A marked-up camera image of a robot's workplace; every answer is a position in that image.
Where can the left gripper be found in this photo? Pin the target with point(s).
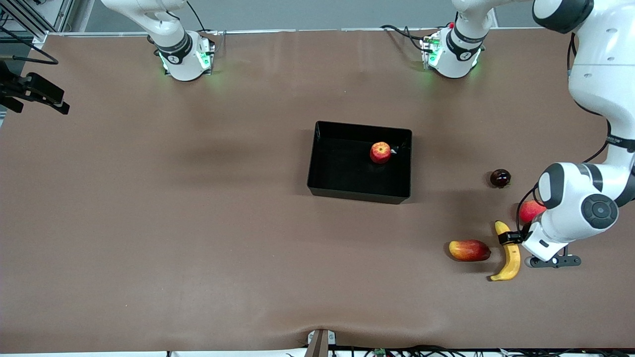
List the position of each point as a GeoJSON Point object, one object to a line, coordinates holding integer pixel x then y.
{"type": "Point", "coordinates": [509, 238]}

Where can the yellow banana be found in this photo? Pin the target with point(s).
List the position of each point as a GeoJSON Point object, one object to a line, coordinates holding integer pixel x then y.
{"type": "Point", "coordinates": [511, 265]}

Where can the red yellow apple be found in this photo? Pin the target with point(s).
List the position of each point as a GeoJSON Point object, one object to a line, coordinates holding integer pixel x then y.
{"type": "Point", "coordinates": [380, 152]}

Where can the black plastic box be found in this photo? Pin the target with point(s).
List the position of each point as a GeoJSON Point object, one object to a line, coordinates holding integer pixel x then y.
{"type": "Point", "coordinates": [347, 171]}

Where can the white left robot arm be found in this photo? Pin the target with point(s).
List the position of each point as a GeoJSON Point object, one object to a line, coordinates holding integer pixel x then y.
{"type": "Point", "coordinates": [600, 74]}

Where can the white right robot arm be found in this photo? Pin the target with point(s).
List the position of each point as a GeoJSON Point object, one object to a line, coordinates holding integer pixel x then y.
{"type": "Point", "coordinates": [181, 59]}

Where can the red yellow mango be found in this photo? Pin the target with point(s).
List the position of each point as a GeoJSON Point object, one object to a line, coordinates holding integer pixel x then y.
{"type": "Point", "coordinates": [469, 250]}

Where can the metal table clamp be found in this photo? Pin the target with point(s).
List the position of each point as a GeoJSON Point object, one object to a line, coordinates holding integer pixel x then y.
{"type": "Point", "coordinates": [321, 342]}

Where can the aluminium frame profile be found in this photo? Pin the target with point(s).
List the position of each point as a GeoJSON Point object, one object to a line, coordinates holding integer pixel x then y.
{"type": "Point", "coordinates": [30, 22]}

